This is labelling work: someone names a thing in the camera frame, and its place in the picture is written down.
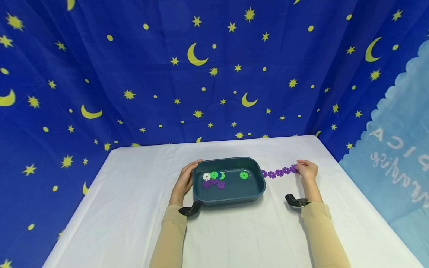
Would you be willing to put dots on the person's left hand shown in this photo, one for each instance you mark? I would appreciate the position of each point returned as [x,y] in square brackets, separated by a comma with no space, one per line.
[182,181]

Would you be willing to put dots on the person's right hand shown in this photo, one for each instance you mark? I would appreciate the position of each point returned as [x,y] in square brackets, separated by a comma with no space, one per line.
[309,172]

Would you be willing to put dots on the person's left fingers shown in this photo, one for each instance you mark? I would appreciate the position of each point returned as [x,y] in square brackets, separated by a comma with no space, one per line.
[191,165]

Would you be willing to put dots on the person's right thumb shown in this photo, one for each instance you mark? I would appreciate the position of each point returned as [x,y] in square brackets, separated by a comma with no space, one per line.
[299,168]

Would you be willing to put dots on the person's right index finger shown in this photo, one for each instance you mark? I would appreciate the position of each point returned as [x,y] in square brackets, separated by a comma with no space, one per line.
[303,162]

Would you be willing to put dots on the dark teal plastic bin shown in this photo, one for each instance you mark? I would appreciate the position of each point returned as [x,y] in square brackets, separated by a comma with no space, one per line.
[234,190]

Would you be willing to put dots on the person's right forearm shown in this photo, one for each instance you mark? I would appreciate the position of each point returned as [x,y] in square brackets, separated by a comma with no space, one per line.
[321,234]

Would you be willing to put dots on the person's left forearm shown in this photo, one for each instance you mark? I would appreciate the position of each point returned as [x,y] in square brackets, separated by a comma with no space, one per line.
[169,234]

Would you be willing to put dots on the white snowflake disc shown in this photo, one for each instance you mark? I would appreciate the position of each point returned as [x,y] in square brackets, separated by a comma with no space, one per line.
[206,176]

